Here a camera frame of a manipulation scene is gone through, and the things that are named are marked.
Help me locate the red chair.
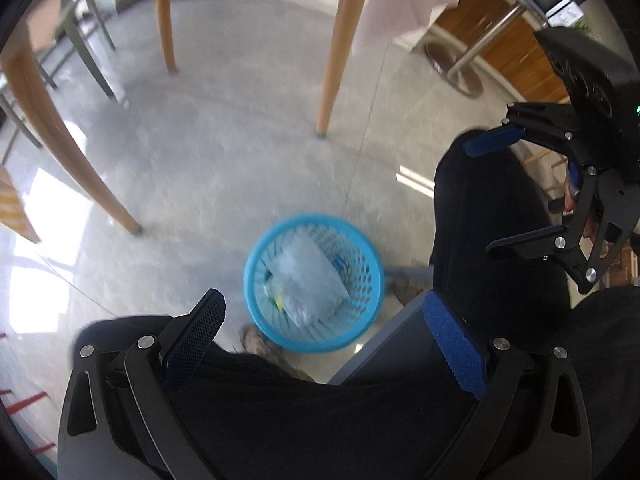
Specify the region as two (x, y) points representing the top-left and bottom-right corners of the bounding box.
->
(0, 330), (57, 456)

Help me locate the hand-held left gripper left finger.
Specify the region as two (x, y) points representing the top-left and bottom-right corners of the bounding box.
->
(56, 289), (227, 480)

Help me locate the grey chair seat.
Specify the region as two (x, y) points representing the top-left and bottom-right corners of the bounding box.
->
(327, 290), (438, 386)

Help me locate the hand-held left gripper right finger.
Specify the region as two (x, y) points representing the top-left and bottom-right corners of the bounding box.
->
(422, 290), (593, 480)

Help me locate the metal pedestal table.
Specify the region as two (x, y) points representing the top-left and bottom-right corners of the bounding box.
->
(424, 5), (532, 99)

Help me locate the person's right hand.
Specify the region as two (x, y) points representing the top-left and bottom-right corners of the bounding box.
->
(562, 177), (608, 248)

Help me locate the brown shoe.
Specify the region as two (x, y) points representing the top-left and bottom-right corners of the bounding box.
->
(240, 324), (316, 385)
(389, 276), (427, 307)

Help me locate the wooden frame chair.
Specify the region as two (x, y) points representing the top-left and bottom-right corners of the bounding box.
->
(522, 150), (568, 216)

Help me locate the blue plastic basket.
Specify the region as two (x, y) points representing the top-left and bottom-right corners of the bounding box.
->
(243, 214), (387, 354)

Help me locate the wooden cabinet panel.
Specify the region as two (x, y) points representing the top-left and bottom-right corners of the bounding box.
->
(434, 0), (572, 107)

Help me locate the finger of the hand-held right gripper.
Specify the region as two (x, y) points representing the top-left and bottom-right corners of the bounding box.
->
(486, 224), (601, 295)
(463, 102), (596, 171)

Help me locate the translucent plastic bag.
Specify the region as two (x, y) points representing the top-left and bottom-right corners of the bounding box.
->
(262, 237), (349, 330)

